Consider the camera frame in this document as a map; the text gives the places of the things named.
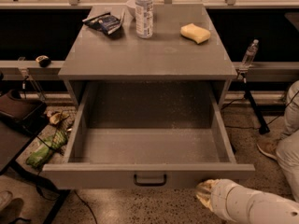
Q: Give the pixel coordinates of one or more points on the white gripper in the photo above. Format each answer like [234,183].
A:
[220,194]

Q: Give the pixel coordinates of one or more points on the grey top drawer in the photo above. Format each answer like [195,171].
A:
[147,129]

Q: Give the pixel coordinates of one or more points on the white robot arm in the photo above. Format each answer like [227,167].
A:
[233,202]

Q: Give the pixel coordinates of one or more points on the grey drawer cabinet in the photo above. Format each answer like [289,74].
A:
[167,55]

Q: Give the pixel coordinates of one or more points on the brown shoe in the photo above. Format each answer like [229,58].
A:
[268,148]

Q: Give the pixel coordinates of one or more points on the black tripod stand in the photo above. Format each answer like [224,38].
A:
[263,125]

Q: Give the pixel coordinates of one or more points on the person leg light trousers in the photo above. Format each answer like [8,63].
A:
[288,145]

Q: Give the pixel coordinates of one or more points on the small bottle on ledge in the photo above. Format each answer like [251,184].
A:
[250,54]

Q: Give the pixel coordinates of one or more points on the yellow sponge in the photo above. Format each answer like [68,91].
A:
[195,33]

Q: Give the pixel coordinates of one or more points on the green snack bag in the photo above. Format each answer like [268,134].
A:
[47,148]

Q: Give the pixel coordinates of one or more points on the blue chip bag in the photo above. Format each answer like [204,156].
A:
[105,23]

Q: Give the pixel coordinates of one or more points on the clear plastic water bottle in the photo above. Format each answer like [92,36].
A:
[144,18]

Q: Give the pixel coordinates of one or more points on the dark brown chair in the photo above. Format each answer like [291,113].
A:
[21,121]

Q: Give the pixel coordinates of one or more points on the white shoe tip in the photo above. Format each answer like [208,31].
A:
[5,199]

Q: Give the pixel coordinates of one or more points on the black top drawer handle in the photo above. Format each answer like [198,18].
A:
[150,181]

